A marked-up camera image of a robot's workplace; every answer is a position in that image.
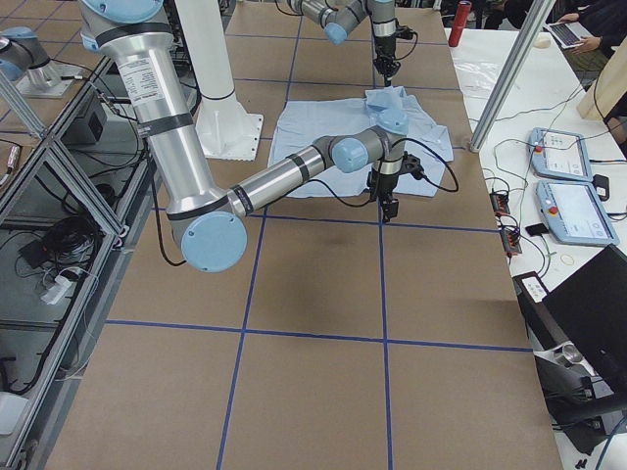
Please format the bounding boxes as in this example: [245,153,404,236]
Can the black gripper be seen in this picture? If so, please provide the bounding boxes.
[366,169,399,223]
[373,51,400,87]

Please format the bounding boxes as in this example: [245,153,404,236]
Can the light blue button-up shirt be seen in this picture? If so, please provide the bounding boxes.
[267,85,455,200]

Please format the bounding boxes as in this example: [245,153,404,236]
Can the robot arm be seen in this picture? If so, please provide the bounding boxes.
[80,1,409,272]
[274,0,401,86]

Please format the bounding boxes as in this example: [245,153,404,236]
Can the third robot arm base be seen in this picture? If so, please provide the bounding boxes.
[1,26,83,98]

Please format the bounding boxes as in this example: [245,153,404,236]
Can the clear plastic bag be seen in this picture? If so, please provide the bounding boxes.
[451,49,506,100]

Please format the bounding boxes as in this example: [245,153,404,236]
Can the red cylinder bottle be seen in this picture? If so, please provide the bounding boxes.
[448,1,472,48]

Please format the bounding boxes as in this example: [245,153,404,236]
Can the upper teach pendant tablet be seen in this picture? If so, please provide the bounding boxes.
[529,127,593,182]

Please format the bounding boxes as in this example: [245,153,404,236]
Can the teach pendant tablet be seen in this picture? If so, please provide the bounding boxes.
[529,127,593,182]
[536,179,620,247]

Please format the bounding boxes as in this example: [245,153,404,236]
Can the lower teach pendant tablet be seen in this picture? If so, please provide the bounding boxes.
[536,179,620,247]

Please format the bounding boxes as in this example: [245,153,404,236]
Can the laptop computer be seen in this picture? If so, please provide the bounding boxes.
[544,22,593,49]

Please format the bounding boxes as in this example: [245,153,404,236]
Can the black monitor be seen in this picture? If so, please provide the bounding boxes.
[513,246,626,454]

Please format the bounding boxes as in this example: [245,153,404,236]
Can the white power strip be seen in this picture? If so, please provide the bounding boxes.
[40,274,73,305]

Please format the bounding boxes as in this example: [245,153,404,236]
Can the grey aluminium frame post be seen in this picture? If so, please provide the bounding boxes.
[468,0,555,153]

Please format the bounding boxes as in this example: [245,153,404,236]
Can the aluminium frame rack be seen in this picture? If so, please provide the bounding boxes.
[1,59,155,469]

